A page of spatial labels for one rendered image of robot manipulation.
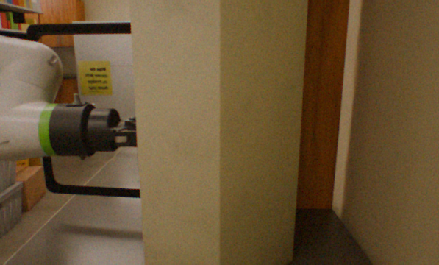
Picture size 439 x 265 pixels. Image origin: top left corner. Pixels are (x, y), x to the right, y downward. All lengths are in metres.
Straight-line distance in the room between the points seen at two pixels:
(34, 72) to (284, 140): 0.45
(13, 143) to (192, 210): 0.32
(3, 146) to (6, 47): 0.18
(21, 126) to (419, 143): 0.64
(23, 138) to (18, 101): 0.07
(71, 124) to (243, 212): 0.31
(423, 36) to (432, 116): 0.13
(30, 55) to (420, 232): 0.73
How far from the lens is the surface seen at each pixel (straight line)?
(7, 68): 0.71
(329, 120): 0.86
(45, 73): 0.70
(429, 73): 0.62
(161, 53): 0.44
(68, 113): 0.61
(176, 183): 0.47
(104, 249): 0.76
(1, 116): 0.65
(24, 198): 3.38
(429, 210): 0.62
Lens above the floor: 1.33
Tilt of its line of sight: 14 degrees down
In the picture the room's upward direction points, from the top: straight up
